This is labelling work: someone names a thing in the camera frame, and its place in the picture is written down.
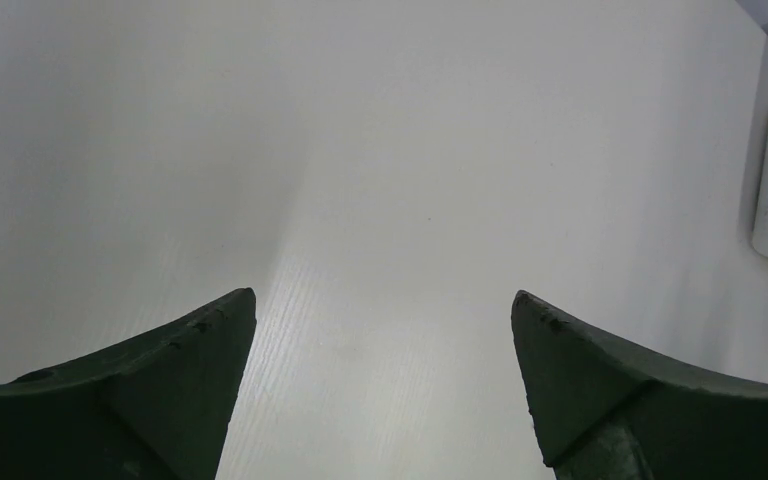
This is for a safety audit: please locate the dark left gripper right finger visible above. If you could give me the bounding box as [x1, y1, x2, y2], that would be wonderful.
[511, 291, 768, 479]

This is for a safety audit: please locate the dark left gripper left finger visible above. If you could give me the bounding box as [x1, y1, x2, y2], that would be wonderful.
[0, 288, 257, 479]

